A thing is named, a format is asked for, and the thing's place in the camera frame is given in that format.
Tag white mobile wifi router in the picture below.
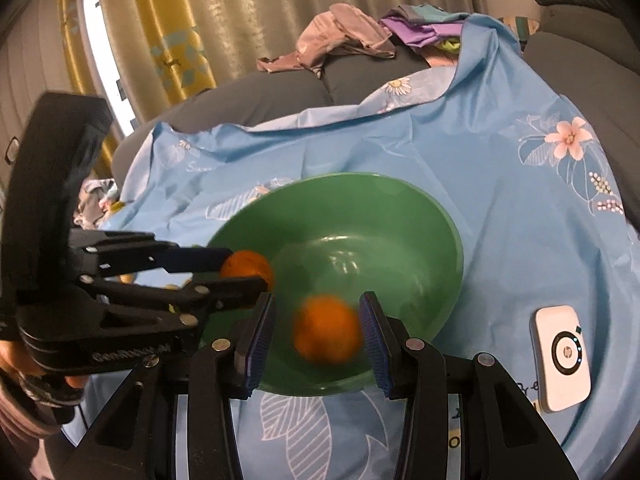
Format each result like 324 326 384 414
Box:
532 306 591 413

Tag blue floral tablecloth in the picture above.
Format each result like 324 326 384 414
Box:
106 15 639 479

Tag pink clothing pile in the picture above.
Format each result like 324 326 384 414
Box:
256 3 396 78

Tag beige and yellow curtains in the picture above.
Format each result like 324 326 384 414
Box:
0 0 490 172

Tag green plastic bowl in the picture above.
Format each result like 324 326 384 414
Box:
209 174 463 396

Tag purple clothing pile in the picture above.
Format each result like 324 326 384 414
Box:
378 3 469 67

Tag grey sofa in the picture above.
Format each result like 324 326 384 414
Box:
112 0 639 221

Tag large orange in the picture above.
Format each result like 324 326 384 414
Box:
292 295 363 365
219 250 274 290

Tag clothes heap on left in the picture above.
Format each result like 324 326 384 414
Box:
73 179 125 230

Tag person's left hand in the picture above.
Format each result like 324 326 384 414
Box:
1 341 61 442

